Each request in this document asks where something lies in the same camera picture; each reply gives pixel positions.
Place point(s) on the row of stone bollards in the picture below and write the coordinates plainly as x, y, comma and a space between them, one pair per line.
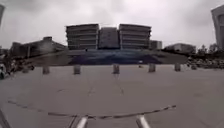
115, 68

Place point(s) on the wide stone stairway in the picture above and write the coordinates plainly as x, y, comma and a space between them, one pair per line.
110, 57

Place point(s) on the grey paved plaza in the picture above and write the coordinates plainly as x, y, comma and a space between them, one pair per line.
113, 90

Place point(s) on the wide terraced grey building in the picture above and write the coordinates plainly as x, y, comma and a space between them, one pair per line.
108, 37

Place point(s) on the robot's own part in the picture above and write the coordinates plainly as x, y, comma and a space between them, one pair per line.
142, 122
82, 122

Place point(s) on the low grey building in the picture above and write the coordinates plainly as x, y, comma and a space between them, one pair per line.
36, 47

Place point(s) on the row of parked scooters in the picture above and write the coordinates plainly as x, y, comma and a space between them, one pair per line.
205, 62

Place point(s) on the row of parked bicycles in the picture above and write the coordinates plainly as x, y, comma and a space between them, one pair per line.
13, 65

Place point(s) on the tall grey building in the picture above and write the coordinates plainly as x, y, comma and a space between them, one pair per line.
218, 26

